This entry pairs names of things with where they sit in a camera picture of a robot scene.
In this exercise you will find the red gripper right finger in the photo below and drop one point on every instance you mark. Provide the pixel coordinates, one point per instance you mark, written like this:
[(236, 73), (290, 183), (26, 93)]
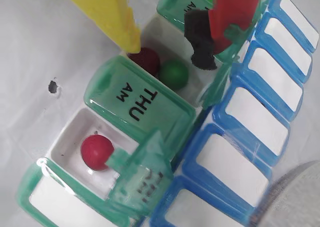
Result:
[(232, 7)]

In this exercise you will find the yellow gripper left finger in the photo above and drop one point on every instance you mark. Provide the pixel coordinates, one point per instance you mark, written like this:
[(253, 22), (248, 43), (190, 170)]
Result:
[(107, 9)]

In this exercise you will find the red ball pill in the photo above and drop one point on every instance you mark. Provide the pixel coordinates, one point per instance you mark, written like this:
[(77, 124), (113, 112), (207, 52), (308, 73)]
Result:
[(146, 59), (96, 152)]

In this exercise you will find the weekly pill organizer box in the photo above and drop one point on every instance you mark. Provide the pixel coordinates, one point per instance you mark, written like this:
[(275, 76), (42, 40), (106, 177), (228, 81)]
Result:
[(237, 124)]

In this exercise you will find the clear plastic container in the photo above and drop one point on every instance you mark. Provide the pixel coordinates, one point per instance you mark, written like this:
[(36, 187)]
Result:
[(295, 199)]

